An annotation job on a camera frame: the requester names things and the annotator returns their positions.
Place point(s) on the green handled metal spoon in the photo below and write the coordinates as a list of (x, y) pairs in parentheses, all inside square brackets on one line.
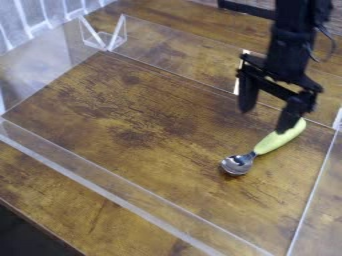
[(238, 164)]

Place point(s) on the black bar in background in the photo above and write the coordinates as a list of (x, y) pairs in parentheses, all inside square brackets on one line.
[(244, 8)]

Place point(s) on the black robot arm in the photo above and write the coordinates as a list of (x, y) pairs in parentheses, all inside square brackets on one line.
[(305, 15)]

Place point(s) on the clear acrylic enclosure wall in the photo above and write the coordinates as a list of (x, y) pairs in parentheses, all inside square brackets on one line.
[(138, 122)]

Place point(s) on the clear acrylic corner bracket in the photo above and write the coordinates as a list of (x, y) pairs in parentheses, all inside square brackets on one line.
[(103, 40)]

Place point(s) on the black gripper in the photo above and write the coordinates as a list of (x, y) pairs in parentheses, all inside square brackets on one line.
[(280, 74)]

